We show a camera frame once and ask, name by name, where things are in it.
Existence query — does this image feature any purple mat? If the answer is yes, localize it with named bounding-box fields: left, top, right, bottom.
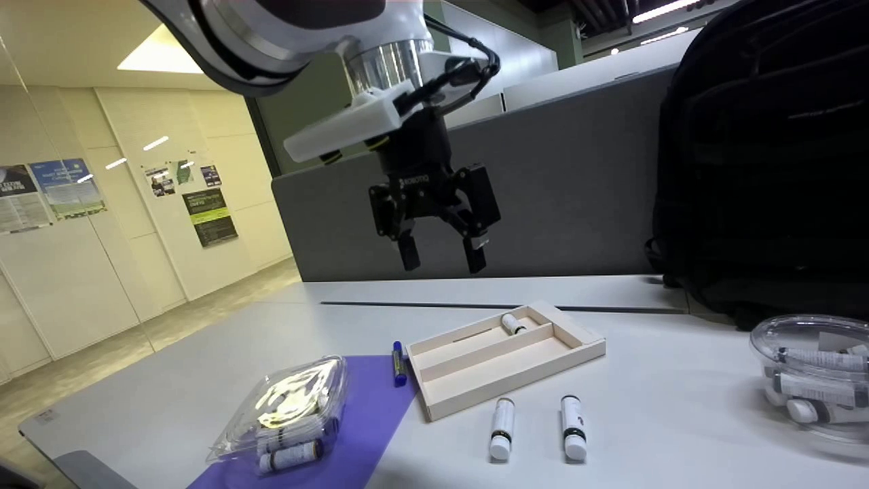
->
left=189, top=352, right=421, bottom=489

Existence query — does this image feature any clear glass bowl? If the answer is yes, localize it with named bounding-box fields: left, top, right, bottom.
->
left=747, top=313, right=869, bottom=466

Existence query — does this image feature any grey white wall poster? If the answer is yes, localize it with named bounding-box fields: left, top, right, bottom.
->
left=0, top=163, right=54, bottom=235

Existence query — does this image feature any small photo wall poster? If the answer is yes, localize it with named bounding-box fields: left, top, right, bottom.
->
left=144, top=166, right=181, bottom=201

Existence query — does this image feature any white coiled cable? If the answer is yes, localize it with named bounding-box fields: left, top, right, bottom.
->
left=254, top=360, right=339, bottom=432

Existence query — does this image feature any ceiling light panel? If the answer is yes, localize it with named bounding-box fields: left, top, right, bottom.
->
left=115, top=22, right=208, bottom=78

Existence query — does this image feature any grey partition wall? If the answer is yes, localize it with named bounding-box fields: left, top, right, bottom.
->
left=271, top=34, right=718, bottom=282

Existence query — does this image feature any white bottle in bowl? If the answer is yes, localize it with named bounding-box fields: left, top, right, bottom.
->
left=764, top=373, right=865, bottom=428
left=775, top=345, right=869, bottom=375

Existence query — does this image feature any black backpack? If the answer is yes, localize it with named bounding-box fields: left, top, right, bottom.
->
left=645, top=0, right=869, bottom=331

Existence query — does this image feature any blue green wall poster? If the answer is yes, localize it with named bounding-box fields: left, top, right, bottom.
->
left=27, top=154, right=110, bottom=222

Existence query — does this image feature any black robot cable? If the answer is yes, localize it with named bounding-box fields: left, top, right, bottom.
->
left=395, top=14, right=505, bottom=119

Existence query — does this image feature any light wooden tray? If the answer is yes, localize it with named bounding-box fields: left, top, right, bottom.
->
left=406, top=301, right=610, bottom=427

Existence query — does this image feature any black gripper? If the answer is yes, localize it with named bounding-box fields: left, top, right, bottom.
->
left=364, top=105, right=504, bottom=278

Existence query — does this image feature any clear plastic container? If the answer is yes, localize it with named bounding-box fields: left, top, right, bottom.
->
left=208, top=352, right=350, bottom=464

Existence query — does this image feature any small blue bottle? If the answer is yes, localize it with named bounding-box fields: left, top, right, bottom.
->
left=390, top=340, right=410, bottom=389

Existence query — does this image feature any black green wall poster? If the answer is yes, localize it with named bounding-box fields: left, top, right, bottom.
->
left=181, top=184, right=243, bottom=249

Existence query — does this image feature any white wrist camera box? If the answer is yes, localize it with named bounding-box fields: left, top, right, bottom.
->
left=282, top=89, right=407, bottom=168

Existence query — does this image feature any white bottle with grey cap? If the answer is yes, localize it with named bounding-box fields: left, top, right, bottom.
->
left=487, top=393, right=520, bottom=464
left=557, top=390, right=591, bottom=464

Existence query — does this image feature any white bottle with dark cap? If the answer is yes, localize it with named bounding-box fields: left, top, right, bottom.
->
left=259, top=438, right=330, bottom=474
left=257, top=413, right=342, bottom=455

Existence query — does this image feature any dark grey flat object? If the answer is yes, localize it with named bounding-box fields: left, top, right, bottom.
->
left=52, top=447, right=141, bottom=489

